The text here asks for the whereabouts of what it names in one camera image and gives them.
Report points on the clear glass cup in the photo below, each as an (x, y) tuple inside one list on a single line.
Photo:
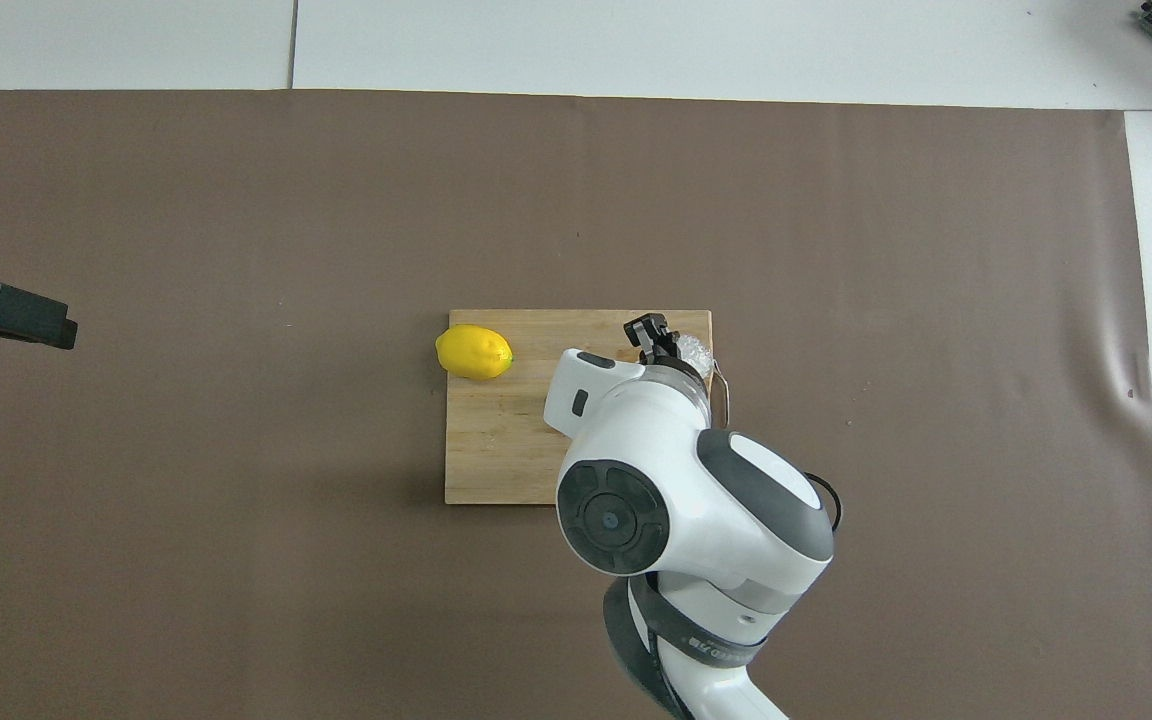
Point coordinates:
[(693, 352)]

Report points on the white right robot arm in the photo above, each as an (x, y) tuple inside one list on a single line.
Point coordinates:
[(656, 450)]

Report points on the yellow lemon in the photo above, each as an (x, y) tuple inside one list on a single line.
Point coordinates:
[(474, 352)]

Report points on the wooden cutting board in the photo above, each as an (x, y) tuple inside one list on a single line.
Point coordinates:
[(496, 440)]

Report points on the brown paper table mat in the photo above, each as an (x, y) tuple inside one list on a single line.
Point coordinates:
[(236, 500)]

